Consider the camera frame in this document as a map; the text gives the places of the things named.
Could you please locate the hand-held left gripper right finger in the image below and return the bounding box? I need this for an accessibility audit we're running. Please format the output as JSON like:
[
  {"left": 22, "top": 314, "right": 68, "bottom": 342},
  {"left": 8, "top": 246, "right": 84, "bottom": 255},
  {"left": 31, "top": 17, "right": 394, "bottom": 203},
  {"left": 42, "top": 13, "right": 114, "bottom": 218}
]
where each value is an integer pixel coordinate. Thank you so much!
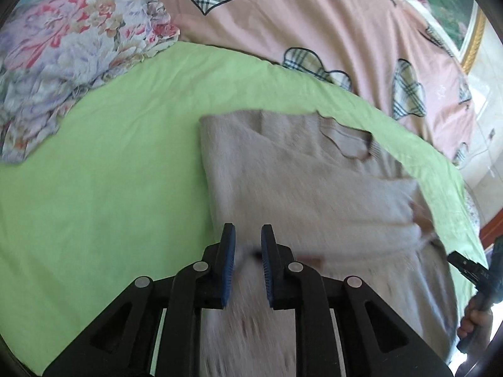
[{"left": 261, "top": 224, "right": 453, "bottom": 377}]

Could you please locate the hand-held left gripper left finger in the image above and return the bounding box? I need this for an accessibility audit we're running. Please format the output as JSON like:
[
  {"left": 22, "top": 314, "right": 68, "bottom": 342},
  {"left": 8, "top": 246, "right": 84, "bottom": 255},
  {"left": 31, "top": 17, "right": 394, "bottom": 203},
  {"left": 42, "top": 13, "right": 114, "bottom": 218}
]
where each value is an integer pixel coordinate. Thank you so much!
[{"left": 42, "top": 223, "right": 236, "bottom": 377}]

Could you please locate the beige knit sweater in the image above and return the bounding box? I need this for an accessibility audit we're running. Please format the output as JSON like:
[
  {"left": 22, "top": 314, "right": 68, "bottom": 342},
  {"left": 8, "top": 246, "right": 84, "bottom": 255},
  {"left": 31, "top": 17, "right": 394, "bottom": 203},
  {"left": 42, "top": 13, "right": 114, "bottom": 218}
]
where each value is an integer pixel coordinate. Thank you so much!
[{"left": 198, "top": 110, "right": 459, "bottom": 377}]

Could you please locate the person's right hand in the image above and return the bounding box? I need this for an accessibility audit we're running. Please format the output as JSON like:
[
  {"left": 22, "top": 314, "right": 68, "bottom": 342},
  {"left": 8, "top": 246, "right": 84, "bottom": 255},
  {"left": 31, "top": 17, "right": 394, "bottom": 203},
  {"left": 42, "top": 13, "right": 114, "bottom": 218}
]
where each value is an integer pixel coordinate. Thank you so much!
[{"left": 459, "top": 308, "right": 494, "bottom": 341}]

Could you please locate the light green bed sheet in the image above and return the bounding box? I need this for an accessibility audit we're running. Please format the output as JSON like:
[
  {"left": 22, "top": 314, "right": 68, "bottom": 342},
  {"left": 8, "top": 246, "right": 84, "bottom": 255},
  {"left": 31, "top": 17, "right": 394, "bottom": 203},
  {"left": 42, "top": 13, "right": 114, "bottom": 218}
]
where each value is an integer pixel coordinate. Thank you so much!
[{"left": 0, "top": 41, "right": 488, "bottom": 376}]

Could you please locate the pink quilt with plaid hearts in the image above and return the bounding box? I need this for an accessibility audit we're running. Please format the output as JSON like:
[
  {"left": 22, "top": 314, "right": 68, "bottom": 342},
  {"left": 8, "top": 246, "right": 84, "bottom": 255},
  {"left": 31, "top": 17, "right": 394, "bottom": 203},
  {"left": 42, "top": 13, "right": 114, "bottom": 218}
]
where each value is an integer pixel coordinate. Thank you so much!
[{"left": 159, "top": 0, "right": 478, "bottom": 166}]

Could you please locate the floral ruffled pillow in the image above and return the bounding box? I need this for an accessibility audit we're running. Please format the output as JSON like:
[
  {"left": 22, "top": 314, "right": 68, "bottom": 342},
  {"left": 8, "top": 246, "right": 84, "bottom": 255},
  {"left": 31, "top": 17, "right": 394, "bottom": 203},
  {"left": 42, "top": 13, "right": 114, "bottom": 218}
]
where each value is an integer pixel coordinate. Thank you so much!
[{"left": 0, "top": 0, "right": 181, "bottom": 166}]

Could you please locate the gold framed picture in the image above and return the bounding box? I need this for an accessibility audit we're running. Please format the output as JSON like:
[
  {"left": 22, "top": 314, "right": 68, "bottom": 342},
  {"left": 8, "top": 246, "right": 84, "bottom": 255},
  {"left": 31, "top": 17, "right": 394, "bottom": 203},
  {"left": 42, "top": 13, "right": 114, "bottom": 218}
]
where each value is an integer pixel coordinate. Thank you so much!
[{"left": 393, "top": 0, "right": 488, "bottom": 74}]

